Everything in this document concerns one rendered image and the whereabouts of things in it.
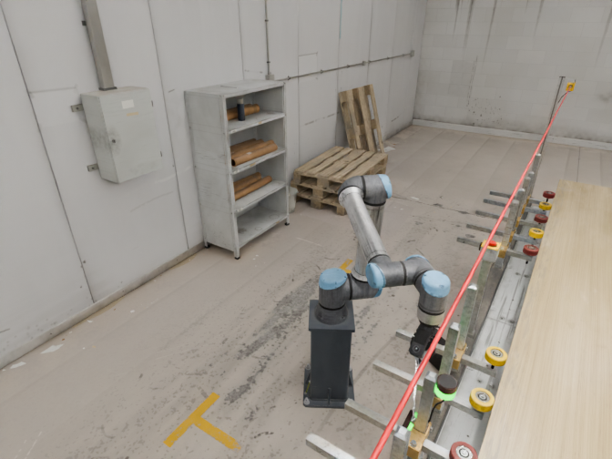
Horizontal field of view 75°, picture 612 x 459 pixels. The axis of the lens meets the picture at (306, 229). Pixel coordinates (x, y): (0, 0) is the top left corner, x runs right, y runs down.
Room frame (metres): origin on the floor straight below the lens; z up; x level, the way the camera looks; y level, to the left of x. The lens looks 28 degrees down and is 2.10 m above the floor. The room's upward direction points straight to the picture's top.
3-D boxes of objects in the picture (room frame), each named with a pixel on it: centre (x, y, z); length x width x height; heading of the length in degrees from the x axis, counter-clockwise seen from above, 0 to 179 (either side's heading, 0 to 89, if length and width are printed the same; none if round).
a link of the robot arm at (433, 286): (1.09, -0.43, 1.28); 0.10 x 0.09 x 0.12; 9
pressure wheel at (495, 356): (1.19, -0.77, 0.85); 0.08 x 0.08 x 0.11
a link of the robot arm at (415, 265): (1.20, -0.40, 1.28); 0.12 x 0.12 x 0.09; 9
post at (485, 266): (1.52, -0.81, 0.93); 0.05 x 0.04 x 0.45; 146
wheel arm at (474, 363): (1.30, -0.60, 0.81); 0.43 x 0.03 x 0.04; 56
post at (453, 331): (1.09, -0.53, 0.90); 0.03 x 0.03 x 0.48; 56
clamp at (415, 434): (0.86, -0.38, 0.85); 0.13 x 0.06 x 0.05; 146
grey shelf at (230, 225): (3.81, 0.62, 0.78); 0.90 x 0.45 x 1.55; 148
